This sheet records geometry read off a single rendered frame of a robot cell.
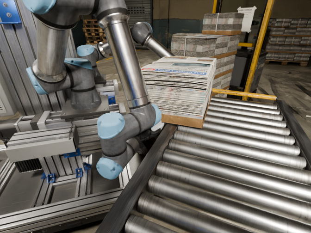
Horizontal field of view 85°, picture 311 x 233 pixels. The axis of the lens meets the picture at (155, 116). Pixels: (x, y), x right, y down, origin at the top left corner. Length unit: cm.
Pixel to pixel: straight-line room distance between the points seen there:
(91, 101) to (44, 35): 38
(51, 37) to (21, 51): 48
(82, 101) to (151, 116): 44
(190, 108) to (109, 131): 36
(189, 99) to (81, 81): 50
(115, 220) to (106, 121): 24
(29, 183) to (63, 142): 72
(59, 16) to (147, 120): 36
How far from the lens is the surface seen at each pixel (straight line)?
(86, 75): 88
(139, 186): 51
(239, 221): 52
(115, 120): 47
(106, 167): 53
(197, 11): 845
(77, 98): 91
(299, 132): 92
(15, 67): 112
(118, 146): 50
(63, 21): 56
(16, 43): 109
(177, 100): 71
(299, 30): 688
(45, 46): 66
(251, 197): 56
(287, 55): 692
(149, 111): 55
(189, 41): 186
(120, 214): 47
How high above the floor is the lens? 120
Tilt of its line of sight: 29 degrees down
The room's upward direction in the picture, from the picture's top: straight up
